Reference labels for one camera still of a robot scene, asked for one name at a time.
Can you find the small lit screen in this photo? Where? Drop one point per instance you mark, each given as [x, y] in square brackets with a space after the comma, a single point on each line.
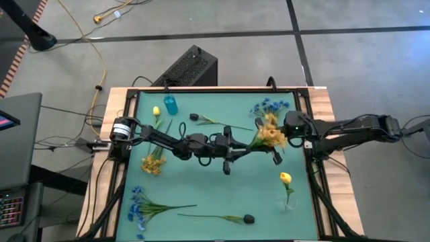
[6, 121]

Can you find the blue artificial flower bunch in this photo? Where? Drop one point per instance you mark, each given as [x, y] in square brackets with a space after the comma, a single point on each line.
[273, 107]
[136, 210]

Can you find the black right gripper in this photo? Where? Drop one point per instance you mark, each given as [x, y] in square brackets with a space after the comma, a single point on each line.
[277, 158]

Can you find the green table mat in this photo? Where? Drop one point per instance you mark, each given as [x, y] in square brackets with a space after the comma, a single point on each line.
[215, 191]

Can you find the black perforated computer tower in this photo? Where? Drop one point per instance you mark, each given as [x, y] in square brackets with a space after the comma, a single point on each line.
[188, 67]

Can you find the yellow artificial tulip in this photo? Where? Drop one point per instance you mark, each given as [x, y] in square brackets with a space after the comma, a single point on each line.
[156, 111]
[285, 177]

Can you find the black stand leg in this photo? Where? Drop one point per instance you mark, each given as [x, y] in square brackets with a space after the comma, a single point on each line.
[37, 37]

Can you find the black aluminium table frame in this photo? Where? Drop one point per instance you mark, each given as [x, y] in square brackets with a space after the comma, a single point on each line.
[302, 93]

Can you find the grey laptop lid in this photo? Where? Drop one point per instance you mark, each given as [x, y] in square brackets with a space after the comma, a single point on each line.
[20, 151]

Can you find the blue textured glass vase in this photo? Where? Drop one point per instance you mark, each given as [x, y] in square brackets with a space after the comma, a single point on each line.
[170, 105]

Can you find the backlit keyboard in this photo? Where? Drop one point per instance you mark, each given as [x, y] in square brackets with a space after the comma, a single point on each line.
[11, 211]

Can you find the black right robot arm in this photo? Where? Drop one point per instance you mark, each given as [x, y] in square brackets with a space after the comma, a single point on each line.
[352, 129]

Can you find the yellow artificial flower bunch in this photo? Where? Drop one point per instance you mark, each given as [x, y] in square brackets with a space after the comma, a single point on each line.
[272, 134]
[152, 164]

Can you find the clear glass vase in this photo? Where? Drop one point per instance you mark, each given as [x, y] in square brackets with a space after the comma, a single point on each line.
[292, 205]

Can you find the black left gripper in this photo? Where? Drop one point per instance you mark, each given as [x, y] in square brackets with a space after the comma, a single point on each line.
[225, 148]

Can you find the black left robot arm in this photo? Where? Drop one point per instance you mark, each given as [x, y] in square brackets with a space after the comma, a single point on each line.
[164, 138]

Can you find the black artificial tulip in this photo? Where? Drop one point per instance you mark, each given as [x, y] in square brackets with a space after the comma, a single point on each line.
[249, 219]
[193, 117]

